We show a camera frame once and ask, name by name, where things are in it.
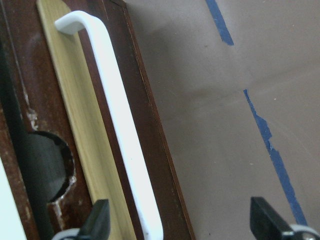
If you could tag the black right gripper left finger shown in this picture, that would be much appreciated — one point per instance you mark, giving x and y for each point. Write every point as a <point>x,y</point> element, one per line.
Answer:
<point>98,224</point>

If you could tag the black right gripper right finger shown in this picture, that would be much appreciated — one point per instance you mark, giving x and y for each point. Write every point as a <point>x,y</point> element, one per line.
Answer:
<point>265,223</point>

